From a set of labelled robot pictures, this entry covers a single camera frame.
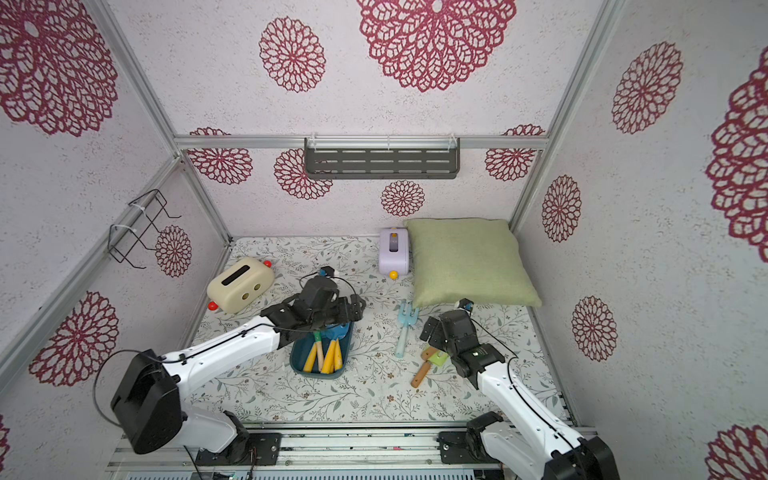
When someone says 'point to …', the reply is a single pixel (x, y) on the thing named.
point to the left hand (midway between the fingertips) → (352, 306)
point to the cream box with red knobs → (239, 284)
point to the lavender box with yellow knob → (394, 252)
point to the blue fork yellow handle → (311, 358)
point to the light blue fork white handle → (406, 319)
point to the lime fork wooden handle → (431, 357)
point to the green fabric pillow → (457, 258)
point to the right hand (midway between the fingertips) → (435, 326)
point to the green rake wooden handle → (319, 349)
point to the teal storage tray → (301, 349)
